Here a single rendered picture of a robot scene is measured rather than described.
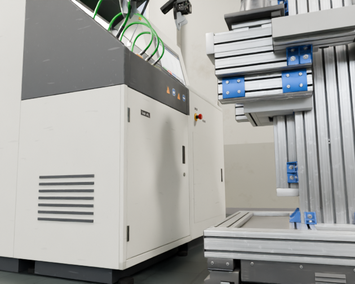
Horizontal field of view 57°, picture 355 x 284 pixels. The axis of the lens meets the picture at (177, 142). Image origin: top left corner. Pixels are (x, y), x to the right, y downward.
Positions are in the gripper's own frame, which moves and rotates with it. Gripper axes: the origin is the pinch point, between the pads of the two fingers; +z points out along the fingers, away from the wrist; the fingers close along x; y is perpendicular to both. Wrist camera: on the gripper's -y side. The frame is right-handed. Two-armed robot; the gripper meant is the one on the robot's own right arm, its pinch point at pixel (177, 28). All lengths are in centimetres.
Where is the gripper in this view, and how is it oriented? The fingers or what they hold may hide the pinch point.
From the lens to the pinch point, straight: 189.7
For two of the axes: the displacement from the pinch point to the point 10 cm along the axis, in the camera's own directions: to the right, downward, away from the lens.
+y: 9.1, -0.6, -4.1
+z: 0.1, 9.9, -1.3
